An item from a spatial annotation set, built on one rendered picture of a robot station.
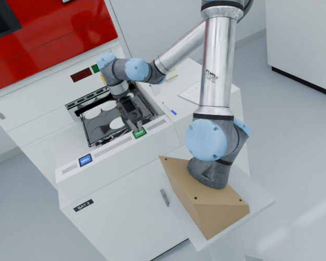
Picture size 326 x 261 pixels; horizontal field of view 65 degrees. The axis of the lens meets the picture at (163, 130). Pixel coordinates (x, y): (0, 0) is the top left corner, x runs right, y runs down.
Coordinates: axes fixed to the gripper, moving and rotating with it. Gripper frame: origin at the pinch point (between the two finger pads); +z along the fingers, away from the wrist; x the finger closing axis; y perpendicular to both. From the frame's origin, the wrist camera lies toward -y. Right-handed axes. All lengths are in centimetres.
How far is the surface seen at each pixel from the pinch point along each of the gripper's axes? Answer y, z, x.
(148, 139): -4.0, 3.7, -1.9
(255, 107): 82, 98, -121
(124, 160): -4.1, 8.3, 11.2
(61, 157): 33, 16, 42
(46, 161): 58, 31, 59
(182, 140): -4.0, 13.5, -16.4
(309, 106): 51, 98, -155
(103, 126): 29.5, 8.3, 14.3
